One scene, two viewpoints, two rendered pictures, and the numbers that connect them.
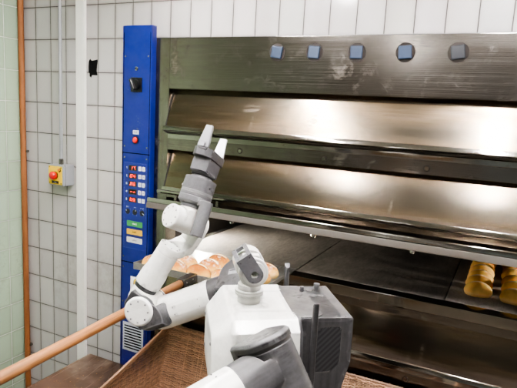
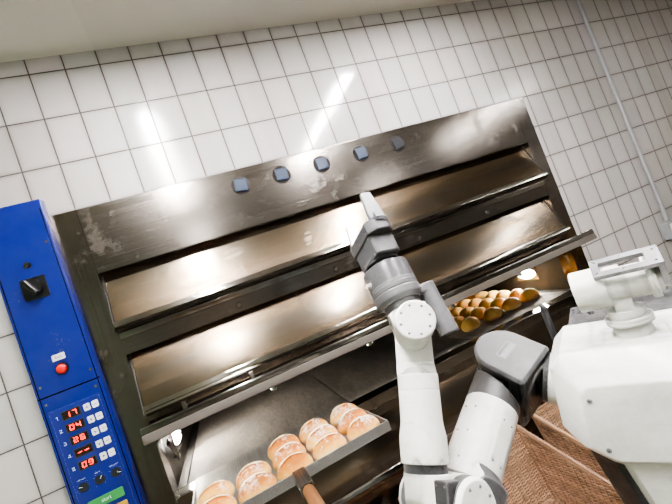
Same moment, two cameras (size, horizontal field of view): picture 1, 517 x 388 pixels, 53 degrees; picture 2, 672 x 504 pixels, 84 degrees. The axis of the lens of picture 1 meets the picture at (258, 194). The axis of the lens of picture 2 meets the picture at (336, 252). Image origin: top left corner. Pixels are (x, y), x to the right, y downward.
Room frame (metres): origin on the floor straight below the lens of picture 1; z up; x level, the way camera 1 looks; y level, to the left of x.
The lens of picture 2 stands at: (0.94, 0.71, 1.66)
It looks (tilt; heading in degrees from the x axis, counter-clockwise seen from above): 2 degrees up; 315
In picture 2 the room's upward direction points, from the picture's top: 20 degrees counter-clockwise
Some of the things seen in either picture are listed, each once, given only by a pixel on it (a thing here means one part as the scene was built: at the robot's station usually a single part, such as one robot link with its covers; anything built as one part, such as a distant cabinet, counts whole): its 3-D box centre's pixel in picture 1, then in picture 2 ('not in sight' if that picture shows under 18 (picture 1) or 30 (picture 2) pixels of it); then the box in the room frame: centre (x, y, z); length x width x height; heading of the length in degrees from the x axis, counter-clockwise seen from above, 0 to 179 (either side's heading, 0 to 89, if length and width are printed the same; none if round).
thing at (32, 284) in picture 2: (134, 78); (29, 279); (2.26, 0.56, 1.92); 0.06 x 0.04 x 0.11; 64
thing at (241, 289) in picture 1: (249, 269); (613, 291); (1.09, 0.01, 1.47); 0.10 x 0.07 x 0.09; 10
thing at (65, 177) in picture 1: (61, 174); not in sight; (2.47, 0.96, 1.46); 0.10 x 0.07 x 0.10; 64
